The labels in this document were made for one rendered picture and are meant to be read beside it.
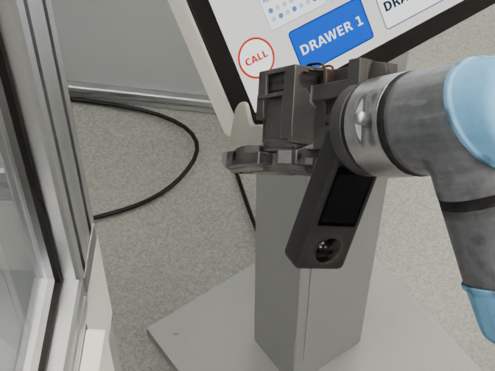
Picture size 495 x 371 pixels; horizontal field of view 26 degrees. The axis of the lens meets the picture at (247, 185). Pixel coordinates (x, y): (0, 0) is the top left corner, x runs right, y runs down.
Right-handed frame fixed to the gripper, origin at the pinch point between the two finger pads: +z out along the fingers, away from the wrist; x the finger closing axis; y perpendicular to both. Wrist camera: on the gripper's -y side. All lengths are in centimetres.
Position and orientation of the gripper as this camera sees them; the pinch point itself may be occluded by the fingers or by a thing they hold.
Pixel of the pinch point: (235, 168)
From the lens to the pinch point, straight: 95.9
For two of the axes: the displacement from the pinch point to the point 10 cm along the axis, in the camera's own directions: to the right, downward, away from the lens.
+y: 0.6, -10.0, 0.7
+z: -5.3, 0.3, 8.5
